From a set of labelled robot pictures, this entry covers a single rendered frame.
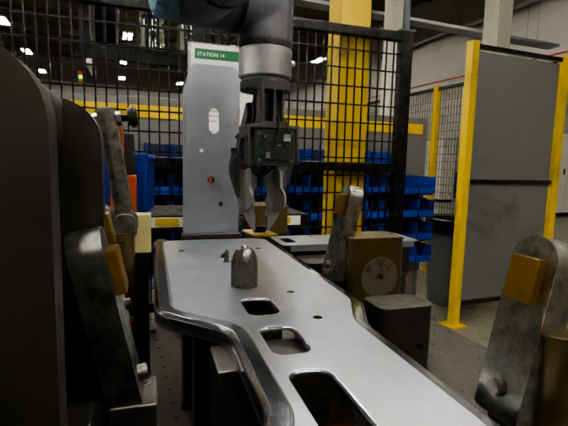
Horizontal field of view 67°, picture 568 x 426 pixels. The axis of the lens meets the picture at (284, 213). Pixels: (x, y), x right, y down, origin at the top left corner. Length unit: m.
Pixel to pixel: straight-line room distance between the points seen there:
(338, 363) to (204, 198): 0.61
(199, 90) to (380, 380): 0.70
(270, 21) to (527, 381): 0.49
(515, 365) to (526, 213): 3.44
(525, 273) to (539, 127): 3.50
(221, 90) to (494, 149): 2.76
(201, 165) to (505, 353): 0.69
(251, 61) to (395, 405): 0.45
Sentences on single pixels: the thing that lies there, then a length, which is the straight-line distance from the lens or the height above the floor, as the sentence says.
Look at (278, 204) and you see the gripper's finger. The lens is 0.62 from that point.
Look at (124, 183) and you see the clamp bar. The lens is 0.61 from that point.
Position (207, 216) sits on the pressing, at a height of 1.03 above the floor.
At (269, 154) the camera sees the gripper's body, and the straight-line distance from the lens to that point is 0.57.
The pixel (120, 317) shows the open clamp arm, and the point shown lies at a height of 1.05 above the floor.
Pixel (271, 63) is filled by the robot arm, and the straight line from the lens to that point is 0.60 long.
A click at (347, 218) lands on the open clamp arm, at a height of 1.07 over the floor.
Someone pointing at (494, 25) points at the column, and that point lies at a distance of 8.19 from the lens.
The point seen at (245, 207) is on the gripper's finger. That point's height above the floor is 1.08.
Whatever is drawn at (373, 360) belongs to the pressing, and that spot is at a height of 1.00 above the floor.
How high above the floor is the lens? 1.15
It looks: 7 degrees down
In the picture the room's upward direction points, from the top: 1 degrees clockwise
